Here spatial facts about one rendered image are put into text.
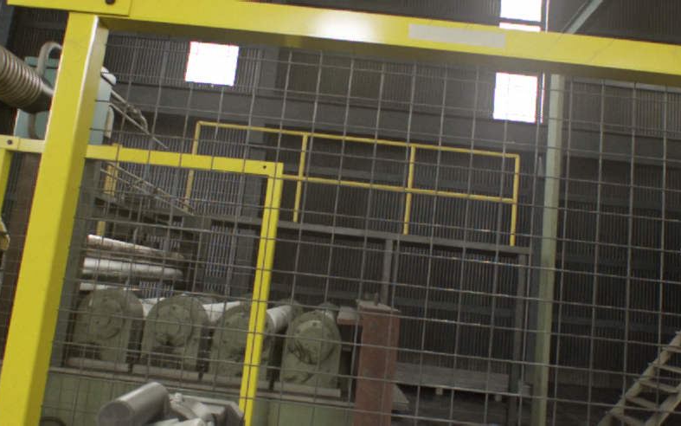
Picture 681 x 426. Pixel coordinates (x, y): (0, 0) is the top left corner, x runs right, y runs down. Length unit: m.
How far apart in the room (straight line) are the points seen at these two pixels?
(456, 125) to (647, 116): 4.52
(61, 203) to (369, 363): 1.76
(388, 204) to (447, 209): 1.29
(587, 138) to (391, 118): 4.04
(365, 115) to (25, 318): 10.67
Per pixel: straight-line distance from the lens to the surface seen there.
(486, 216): 12.13
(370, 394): 2.50
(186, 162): 2.21
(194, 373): 2.74
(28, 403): 0.99
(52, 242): 0.97
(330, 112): 11.44
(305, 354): 2.62
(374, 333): 2.47
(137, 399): 0.56
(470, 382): 8.82
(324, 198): 11.81
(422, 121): 11.48
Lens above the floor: 1.39
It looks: 8 degrees up
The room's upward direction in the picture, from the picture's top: 6 degrees clockwise
